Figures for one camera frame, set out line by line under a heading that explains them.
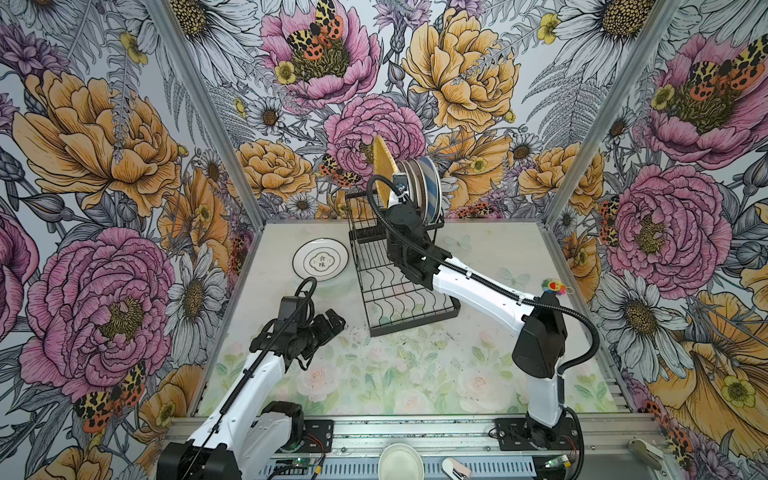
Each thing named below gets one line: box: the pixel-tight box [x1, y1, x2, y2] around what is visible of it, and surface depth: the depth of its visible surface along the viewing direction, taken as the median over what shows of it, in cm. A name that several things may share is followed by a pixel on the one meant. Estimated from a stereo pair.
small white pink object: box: [442, 457, 472, 480], surface depth 70 cm
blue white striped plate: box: [416, 156, 443, 225], surface depth 86 cm
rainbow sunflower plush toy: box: [542, 278, 567, 296], surface depth 104 cm
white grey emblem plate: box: [292, 237, 349, 282], surface depth 111 cm
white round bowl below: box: [378, 443, 425, 480], surface depth 71 cm
